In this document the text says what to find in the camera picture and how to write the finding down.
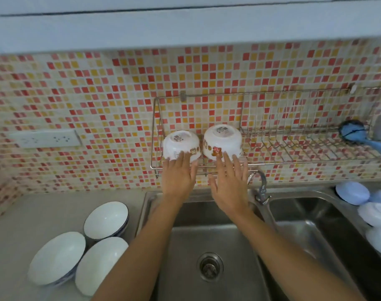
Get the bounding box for white wall power socket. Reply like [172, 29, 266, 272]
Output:
[9, 129, 82, 149]

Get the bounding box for person's left forearm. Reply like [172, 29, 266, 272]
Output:
[92, 196, 186, 301]

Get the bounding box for person's right hand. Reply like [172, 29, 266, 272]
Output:
[208, 152, 250, 215]

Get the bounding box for chrome faucet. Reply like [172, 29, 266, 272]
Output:
[247, 170, 271, 206]

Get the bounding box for blue dish brush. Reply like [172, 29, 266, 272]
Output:
[338, 120, 381, 158]

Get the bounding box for white wall cabinet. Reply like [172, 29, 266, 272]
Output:
[0, 0, 381, 55]

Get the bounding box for white round bowl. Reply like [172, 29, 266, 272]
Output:
[365, 226, 381, 259]
[357, 202, 381, 228]

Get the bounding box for white bowl with blue pattern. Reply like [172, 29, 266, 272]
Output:
[28, 232, 86, 286]
[83, 201, 129, 242]
[75, 237, 129, 297]

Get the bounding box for person's right forearm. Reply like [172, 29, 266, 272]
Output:
[231, 208, 365, 301]

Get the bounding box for person's left hand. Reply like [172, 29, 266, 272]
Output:
[162, 150, 199, 202]

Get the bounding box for metal wire dish rack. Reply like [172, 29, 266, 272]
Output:
[150, 86, 381, 180]

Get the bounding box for large white bear print bowl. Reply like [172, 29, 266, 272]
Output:
[203, 124, 243, 161]

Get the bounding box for metal sink drain strainer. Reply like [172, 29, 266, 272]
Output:
[197, 252, 224, 282]

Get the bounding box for stainless steel double sink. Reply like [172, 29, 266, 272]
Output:
[135, 181, 381, 301]

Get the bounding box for small white bear print bowl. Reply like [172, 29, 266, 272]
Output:
[162, 130, 202, 163]

